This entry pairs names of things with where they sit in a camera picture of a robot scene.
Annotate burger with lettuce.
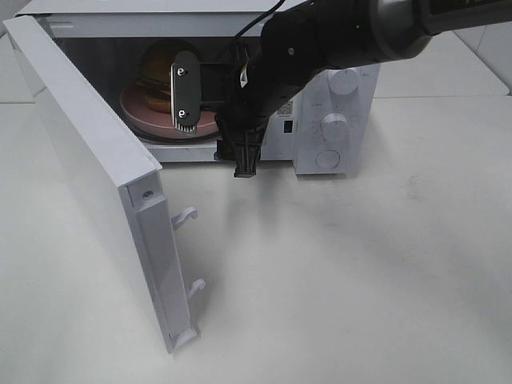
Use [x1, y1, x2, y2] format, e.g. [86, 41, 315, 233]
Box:
[135, 38, 201, 114]

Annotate white microwave door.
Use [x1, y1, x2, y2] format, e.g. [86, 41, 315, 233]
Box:
[5, 16, 205, 352]

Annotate upper white microwave knob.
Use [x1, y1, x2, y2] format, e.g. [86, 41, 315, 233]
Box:
[327, 68, 359, 96]

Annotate round white door-release button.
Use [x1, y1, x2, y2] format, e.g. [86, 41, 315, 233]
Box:
[315, 150, 341, 170]

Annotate white microwave knob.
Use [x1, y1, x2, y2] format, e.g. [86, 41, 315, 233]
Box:
[327, 68, 359, 96]
[321, 113, 350, 142]

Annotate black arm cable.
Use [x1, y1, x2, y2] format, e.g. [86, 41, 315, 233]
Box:
[232, 0, 287, 41]

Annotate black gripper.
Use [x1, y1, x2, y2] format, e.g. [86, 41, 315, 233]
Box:
[200, 39, 296, 177]

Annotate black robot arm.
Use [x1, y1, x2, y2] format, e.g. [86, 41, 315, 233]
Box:
[214, 1, 511, 178]

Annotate pink round plate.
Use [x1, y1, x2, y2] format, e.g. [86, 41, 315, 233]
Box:
[120, 83, 218, 138]

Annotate lower white microwave knob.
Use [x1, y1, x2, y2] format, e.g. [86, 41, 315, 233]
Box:
[321, 113, 350, 142]

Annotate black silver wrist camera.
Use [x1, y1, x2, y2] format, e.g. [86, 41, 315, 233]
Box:
[170, 51, 202, 135]

